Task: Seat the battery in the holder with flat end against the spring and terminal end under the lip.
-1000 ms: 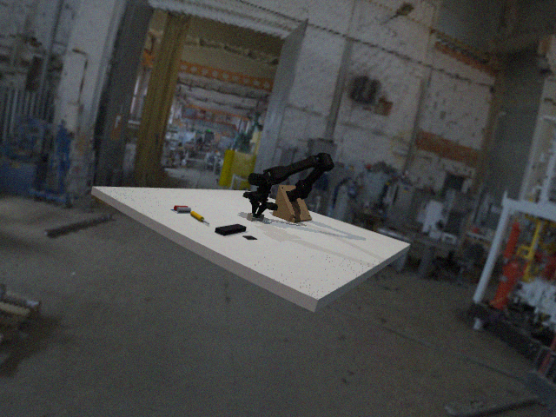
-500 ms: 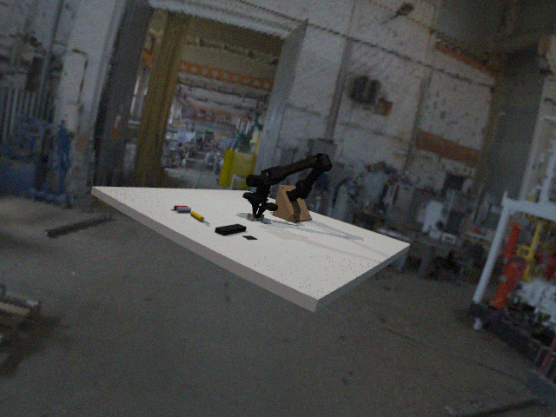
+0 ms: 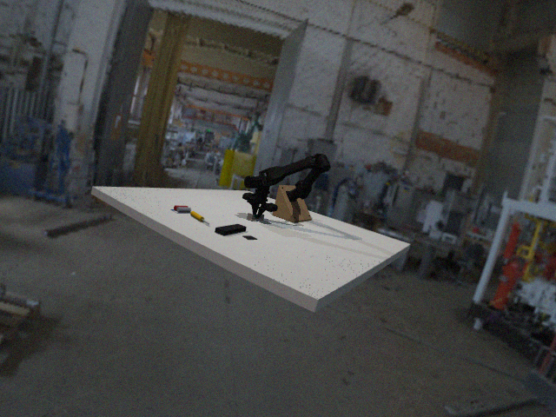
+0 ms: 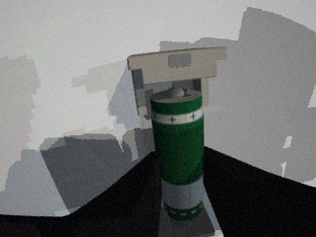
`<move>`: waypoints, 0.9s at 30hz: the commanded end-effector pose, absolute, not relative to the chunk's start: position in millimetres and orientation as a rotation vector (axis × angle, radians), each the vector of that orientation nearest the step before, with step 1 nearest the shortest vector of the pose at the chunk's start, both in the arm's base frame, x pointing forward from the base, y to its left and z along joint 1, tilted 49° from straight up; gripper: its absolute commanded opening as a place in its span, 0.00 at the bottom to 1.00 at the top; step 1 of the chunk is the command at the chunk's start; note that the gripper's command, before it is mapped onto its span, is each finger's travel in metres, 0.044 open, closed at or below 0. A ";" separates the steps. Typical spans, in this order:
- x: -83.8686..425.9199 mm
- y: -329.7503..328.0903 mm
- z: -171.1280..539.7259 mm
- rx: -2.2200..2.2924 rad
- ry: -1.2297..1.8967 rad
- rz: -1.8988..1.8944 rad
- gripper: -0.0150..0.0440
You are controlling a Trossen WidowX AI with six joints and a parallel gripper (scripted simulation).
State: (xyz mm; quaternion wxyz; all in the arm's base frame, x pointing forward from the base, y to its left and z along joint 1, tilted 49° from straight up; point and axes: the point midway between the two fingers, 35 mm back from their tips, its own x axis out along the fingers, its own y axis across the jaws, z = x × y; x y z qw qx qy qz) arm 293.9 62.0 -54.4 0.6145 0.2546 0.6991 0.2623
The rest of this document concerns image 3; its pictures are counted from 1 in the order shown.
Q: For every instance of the yellow-handled screwdriver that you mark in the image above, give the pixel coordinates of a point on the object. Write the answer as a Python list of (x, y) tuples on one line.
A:
[(198, 217)]

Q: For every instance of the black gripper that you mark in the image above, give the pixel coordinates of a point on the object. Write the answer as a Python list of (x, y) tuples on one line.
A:
[(270, 207)]

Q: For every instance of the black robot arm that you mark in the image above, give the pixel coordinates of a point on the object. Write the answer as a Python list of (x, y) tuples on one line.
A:
[(277, 174)]

